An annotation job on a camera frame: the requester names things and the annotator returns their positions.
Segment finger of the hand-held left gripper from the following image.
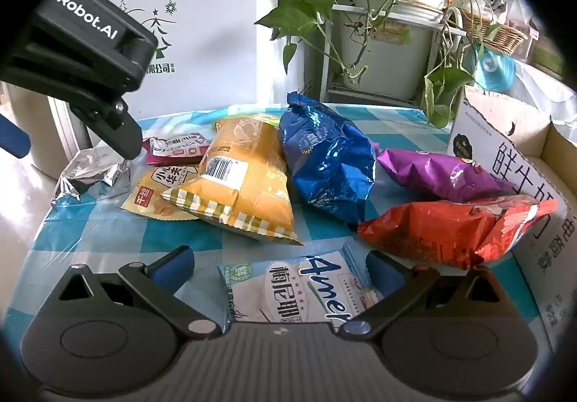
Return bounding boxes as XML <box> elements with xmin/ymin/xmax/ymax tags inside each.
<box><xmin>0</xmin><ymin>113</ymin><xmax>32</xmax><ymax>159</ymax></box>
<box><xmin>67</xmin><ymin>91</ymin><xmax>145</xmax><ymax>160</ymax></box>

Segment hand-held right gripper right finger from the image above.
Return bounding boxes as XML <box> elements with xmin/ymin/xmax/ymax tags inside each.
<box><xmin>338</xmin><ymin>250</ymin><xmax>515</xmax><ymax>340</ymax></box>

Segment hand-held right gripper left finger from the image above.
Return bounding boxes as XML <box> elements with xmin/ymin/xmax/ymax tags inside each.
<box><xmin>43</xmin><ymin>245</ymin><xmax>226</xmax><ymax>342</ymax></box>

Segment silver foil snack packet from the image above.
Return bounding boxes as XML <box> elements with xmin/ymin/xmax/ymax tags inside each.
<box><xmin>50</xmin><ymin>146</ymin><xmax>132</xmax><ymax>209</ymax></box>

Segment pink snack packet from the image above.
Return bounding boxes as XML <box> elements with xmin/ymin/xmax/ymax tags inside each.
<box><xmin>142</xmin><ymin>134</ymin><xmax>212</xmax><ymax>166</ymax></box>

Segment red snack bag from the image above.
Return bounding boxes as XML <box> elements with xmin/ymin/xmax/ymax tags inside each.
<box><xmin>357</xmin><ymin>197</ymin><xmax>560</xmax><ymax>270</ymax></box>

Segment yellow waffle snack packet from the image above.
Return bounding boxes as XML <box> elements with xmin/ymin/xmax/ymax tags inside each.
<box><xmin>121</xmin><ymin>164</ymin><xmax>201</xmax><ymax>221</ymax></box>

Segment white snack packet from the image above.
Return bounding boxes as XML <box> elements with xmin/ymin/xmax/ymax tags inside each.
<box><xmin>217</xmin><ymin>249</ymin><xmax>384</xmax><ymax>325</ymax></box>

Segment purple snack bag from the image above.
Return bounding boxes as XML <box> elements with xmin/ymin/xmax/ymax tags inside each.
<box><xmin>376</xmin><ymin>148</ymin><xmax>517</xmax><ymax>204</ymax></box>

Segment large yellow chip bag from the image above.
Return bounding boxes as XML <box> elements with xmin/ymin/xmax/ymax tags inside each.
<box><xmin>161</xmin><ymin>113</ymin><xmax>305</xmax><ymax>247</ymax></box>

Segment blue foil snack bag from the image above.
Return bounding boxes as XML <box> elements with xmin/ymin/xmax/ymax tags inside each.
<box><xmin>278</xmin><ymin>91</ymin><xmax>377</xmax><ymax>224</ymax></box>

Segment cardboard box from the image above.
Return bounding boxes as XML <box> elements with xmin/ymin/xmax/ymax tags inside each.
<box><xmin>446</xmin><ymin>86</ymin><xmax>577</xmax><ymax>353</ymax></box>

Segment blue checked tablecloth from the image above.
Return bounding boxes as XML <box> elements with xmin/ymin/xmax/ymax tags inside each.
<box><xmin>0</xmin><ymin>103</ymin><xmax>555</xmax><ymax>340</ymax></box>

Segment white refrigerator with tree print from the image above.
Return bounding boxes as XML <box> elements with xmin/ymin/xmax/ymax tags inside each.
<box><xmin>4</xmin><ymin>0</ymin><xmax>260</xmax><ymax>177</ymax></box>

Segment white planter box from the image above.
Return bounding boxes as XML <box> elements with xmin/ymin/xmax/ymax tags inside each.
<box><xmin>338</xmin><ymin>18</ymin><xmax>433</xmax><ymax>91</ymax></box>

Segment green pothos plant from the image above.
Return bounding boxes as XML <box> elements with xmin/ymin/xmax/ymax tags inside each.
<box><xmin>255</xmin><ymin>0</ymin><xmax>501</xmax><ymax>130</ymax></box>

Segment blue round folding fan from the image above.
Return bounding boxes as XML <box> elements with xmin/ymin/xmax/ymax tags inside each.
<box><xmin>464</xmin><ymin>43</ymin><xmax>517</xmax><ymax>91</ymax></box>

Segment white plant rack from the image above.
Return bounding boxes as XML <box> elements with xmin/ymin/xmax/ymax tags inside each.
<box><xmin>307</xmin><ymin>0</ymin><xmax>470</xmax><ymax>107</ymax></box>

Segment wicker basket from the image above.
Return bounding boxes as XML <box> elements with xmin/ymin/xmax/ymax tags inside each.
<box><xmin>460</xmin><ymin>7</ymin><xmax>528</xmax><ymax>55</ymax></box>

